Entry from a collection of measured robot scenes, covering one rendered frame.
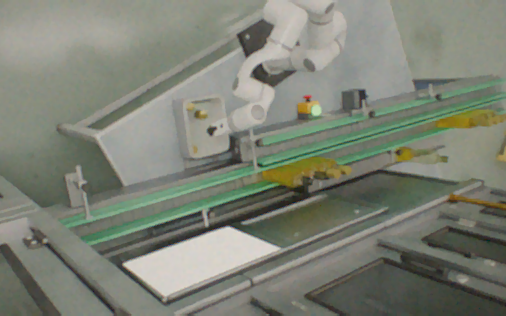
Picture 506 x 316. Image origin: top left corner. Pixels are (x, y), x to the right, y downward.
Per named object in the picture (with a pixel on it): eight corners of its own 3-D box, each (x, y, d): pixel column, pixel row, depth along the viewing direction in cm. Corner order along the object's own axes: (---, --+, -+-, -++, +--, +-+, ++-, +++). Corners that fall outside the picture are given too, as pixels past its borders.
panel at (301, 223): (117, 272, 164) (164, 310, 137) (116, 263, 163) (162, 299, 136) (325, 197, 213) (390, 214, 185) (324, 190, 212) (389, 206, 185)
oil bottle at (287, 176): (262, 180, 205) (296, 188, 188) (261, 166, 204) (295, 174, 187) (273, 176, 209) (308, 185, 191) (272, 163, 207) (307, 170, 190)
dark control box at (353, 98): (342, 108, 244) (355, 108, 237) (340, 91, 242) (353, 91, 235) (354, 105, 248) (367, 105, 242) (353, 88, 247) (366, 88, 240)
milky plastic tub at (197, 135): (180, 157, 197) (191, 160, 190) (171, 99, 192) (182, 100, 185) (219, 148, 207) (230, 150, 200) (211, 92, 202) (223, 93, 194)
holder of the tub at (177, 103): (183, 170, 199) (192, 173, 193) (172, 99, 193) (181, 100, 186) (220, 160, 208) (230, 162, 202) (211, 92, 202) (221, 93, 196)
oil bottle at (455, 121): (435, 126, 266) (487, 130, 243) (435, 116, 265) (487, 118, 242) (442, 124, 269) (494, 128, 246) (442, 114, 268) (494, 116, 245)
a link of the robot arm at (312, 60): (283, 55, 197) (312, 54, 185) (305, 37, 202) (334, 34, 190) (293, 76, 202) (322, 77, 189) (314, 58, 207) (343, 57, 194)
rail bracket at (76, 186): (65, 209, 171) (86, 224, 153) (54, 161, 167) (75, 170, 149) (79, 205, 174) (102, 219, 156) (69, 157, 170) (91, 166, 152)
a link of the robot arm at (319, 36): (302, 17, 177) (330, -7, 184) (300, 67, 197) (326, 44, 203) (324, 29, 174) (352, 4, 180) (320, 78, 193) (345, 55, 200)
